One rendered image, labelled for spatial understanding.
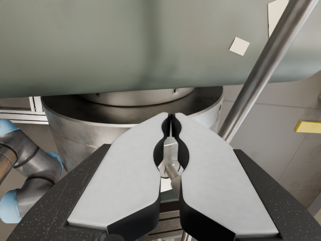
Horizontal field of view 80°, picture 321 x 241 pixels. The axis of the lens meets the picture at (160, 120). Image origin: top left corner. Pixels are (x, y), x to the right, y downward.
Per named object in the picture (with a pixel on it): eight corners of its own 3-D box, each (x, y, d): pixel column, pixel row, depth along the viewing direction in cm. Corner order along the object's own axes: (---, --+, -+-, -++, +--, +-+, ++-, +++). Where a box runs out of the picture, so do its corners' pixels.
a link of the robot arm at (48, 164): (46, 137, 56) (30, 164, 46) (71, 162, 61) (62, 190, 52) (23, 149, 56) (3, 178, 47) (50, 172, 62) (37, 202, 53)
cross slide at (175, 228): (82, 214, 75) (80, 225, 71) (189, 198, 81) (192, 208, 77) (90, 240, 84) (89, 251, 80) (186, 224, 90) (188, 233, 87)
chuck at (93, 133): (49, 67, 43) (19, 151, 18) (176, 56, 53) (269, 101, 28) (53, 82, 45) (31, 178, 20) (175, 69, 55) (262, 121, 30)
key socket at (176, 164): (170, 162, 31) (178, 175, 29) (151, 167, 30) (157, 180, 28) (173, 146, 29) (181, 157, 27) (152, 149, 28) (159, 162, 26)
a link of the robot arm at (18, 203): (9, 180, 48) (-11, 211, 40) (57, 175, 49) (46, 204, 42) (20, 201, 52) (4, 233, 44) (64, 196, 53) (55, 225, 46)
